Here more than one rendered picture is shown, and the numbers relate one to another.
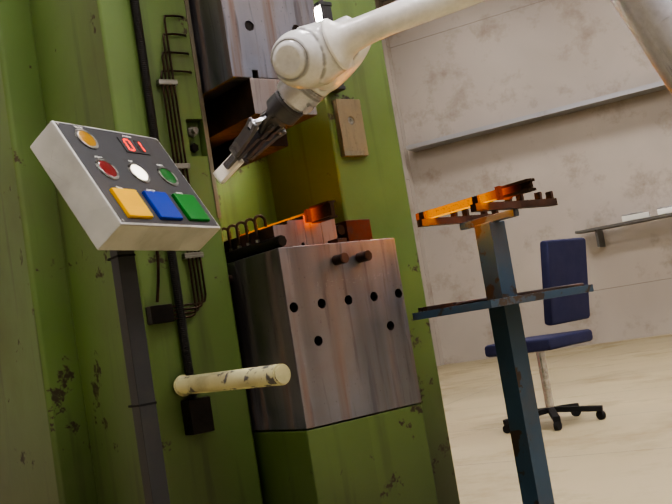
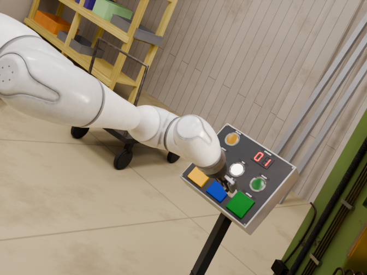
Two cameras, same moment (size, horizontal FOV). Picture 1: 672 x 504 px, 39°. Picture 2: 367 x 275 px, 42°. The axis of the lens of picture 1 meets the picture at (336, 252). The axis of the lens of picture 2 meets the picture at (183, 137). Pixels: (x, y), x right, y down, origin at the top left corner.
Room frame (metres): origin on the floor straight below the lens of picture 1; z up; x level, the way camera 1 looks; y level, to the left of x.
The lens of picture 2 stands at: (2.06, -1.30, 1.57)
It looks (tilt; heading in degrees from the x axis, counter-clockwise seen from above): 15 degrees down; 100
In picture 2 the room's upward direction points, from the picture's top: 25 degrees clockwise
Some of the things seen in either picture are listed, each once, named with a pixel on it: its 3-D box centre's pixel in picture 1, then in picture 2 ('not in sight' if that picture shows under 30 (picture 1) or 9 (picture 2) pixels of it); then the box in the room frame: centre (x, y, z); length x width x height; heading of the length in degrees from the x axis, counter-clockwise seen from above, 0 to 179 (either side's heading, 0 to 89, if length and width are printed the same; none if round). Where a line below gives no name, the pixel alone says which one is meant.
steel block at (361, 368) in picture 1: (291, 338); not in sight; (2.66, 0.16, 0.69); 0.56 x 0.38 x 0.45; 38
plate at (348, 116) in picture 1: (350, 128); not in sight; (2.75, -0.10, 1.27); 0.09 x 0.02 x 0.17; 128
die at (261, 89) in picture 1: (242, 118); not in sight; (2.61, 0.20, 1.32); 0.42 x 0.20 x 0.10; 38
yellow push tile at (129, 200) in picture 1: (130, 204); (201, 174); (1.89, 0.39, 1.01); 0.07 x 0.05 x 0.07; 153
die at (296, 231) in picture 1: (262, 245); not in sight; (2.61, 0.20, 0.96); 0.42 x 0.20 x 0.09; 38
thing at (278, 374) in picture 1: (229, 380); not in sight; (2.17, 0.29, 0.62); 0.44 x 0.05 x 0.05; 38
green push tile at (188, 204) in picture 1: (189, 208); (240, 204); (2.07, 0.30, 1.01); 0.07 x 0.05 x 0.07; 153
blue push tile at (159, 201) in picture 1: (161, 206); (220, 189); (1.98, 0.35, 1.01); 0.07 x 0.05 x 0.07; 153
